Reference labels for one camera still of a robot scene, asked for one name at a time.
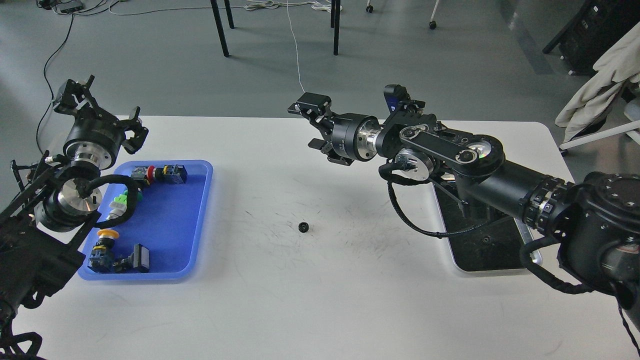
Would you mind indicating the green push button switch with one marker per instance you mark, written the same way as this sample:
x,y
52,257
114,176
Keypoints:
x,y
119,206

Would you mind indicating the black table leg left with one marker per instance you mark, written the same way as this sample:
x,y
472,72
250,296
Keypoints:
x,y
219,23

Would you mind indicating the white chair frame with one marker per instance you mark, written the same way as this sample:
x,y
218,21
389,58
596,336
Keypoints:
x,y
630,129

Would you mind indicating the black table leg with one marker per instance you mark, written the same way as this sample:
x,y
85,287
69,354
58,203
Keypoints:
x,y
219,23
335,13

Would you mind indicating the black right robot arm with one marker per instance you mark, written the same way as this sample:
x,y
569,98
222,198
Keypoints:
x,y
590,230

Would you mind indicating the silver metal tray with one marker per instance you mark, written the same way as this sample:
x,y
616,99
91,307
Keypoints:
x,y
491,250

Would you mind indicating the power strip on floor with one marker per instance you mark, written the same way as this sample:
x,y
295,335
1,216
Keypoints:
x,y
66,7

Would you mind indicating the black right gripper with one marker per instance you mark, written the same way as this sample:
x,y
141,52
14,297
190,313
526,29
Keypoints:
x,y
354,136

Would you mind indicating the red emergency stop button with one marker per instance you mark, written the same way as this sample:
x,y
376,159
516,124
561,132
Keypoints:
x,y
173,174

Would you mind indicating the black square switch part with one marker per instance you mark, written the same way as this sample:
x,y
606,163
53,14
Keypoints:
x,y
138,260

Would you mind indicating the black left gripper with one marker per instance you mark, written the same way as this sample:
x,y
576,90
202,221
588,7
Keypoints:
x,y
96,135

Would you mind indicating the blue plastic tray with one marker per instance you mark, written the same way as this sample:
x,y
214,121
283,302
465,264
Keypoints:
x,y
167,221

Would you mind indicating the black cabinet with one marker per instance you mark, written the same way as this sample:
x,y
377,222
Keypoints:
x,y
596,27

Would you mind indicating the black table leg right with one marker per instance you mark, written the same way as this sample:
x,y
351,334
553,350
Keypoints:
x,y
335,13

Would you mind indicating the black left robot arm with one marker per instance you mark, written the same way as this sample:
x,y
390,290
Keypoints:
x,y
65,197

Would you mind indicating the yellow push button switch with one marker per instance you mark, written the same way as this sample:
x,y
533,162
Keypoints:
x,y
102,258

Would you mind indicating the beige cloth on chair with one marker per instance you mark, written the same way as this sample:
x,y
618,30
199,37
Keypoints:
x,y
618,66

